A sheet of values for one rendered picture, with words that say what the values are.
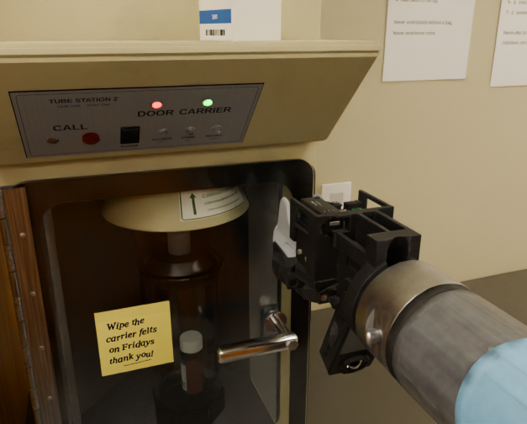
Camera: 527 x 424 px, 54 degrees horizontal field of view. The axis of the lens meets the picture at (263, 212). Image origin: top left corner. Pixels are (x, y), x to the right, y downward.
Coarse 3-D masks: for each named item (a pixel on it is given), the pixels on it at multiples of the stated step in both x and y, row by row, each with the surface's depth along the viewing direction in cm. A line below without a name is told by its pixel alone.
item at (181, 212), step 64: (64, 192) 47; (128, 192) 49; (192, 192) 52; (256, 192) 54; (64, 256) 49; (128, 256) 51; (192, 256) 54; (256, 256) 56; (64, 320) 51; (192, 320) 56; (256, 320) 59; (64, 384) 53; (128, 384) 56; (192, 384) 59; (256, 384) 62
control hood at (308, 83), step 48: (0, 48) 33; (48, 48) 34; (96, 48) 35; (144, 48) 36; (192, 48) 37; (240, 48) 39; (288, 48) 40; (336, 48) 41; (0, 96) 36; (288, 96) 45; (336, 96) 47; (0, 144) 41; (240, 144) 50
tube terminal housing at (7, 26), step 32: (0, 0) 42; (32, 0) 43; (64, 0) 44; (96, 0) 44; (128, 0) 45; (160, 0) 46; (192, 0) 47; (288, 0) 50; (320, 0) 51; (0, 32) 43; (32, 32) 44; (64, 32) 44; (96, 32) 45; (128, 32) 46; (160, 32) 47; (192, 32) 48; (288, 32) 51; (96, 160) 49; (128, 160) 50; (160, 160) 51; (192, 160) 52; (224, 160) 53; (256, 160) 54
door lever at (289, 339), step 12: (276, 312) 59; (276, 324) 58; (276, 336) 55; (288, 336) 55; (216, 348) 54; (228, 348) 53; (240, 348) 54; (252, 348) 54; (264, 348) 54; (276, 348) 55; (288, 348) 56; (228, 360) 53
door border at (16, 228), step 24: (24, 192) 46; (24, 216) 47; (24, 240) 47; (24, 264) 48; (24, 288) 49; (24, 312) 50; (24, 336) 50; (48, 336) 51; (48, 360) 52; (48, 384) 53; (48, 408) 54
